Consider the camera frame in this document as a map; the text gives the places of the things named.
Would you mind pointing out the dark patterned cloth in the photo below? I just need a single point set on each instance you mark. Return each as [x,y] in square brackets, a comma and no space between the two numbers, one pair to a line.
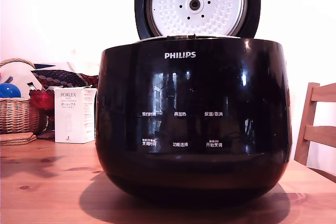
[63,77]

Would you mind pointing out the white Porlex cardboard box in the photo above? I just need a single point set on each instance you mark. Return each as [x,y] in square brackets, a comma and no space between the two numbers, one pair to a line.
[72,113]

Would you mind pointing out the woven wicker basket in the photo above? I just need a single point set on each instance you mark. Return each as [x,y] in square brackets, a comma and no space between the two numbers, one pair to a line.
[15,115]

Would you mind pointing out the black Philips rice cooker body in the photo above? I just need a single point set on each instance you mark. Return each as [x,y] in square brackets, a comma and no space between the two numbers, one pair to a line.
[194,90]

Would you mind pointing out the rice cooker lid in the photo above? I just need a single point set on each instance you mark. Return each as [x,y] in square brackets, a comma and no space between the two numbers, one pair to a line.
[170,11]

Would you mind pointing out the cork coaster stack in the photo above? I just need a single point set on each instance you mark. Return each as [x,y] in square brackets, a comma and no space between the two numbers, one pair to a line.
[15,138]

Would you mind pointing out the wooden chair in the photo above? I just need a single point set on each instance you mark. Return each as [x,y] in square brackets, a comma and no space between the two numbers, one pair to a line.
[319,132]

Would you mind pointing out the blue ball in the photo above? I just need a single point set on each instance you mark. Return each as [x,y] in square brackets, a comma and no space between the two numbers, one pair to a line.
[9,90]

